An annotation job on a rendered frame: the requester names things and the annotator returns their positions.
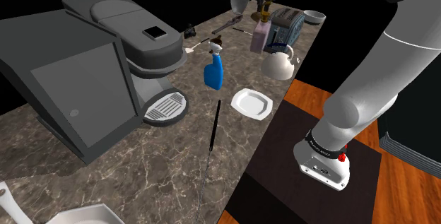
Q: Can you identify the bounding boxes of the blue-grey toaster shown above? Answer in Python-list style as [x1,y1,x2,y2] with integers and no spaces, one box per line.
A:
[264,7,306,53]

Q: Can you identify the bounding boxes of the pink soap dispenser, gold pump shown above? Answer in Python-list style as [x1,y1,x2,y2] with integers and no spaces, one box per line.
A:
[249,6,274,54]

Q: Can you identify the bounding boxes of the thin black and white pen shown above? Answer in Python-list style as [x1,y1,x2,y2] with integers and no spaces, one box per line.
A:
[232,27,254,37]

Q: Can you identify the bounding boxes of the grey pipe wrench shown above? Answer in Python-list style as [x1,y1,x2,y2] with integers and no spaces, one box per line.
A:
[211,14,243,35]

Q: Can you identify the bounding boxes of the white bowl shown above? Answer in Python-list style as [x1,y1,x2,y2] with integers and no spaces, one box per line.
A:
[302,9,327,26]

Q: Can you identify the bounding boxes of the white kettle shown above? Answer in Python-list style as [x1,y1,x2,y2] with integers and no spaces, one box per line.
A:
[260,42,300,81]

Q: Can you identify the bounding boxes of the small black object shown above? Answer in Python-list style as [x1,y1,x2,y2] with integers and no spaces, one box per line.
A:
[183,23,197,40]

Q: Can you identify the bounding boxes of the blue spray bottle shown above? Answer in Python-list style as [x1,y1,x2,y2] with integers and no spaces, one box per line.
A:
[203,35,225,91]

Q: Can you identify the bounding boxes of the white octagonal plate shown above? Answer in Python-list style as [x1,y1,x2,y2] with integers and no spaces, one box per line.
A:
[230,88,274,122]

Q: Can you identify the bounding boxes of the dark robot stand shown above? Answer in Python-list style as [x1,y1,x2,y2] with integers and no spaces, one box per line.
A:
[225,100,382,224]

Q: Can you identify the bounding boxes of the grey coffee machine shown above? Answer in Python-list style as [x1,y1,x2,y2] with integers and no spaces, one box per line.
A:
[0,0,189,166]

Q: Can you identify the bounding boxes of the white sink basin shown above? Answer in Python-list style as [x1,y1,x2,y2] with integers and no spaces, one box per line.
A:
[45,203,126,224]

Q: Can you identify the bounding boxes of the white spatula with black handle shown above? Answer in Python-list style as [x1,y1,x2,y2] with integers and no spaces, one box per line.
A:
[184,37,211,54]

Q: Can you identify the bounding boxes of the black-handled long thin utensil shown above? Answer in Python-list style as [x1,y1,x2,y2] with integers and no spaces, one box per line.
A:
[195,99,223,224]

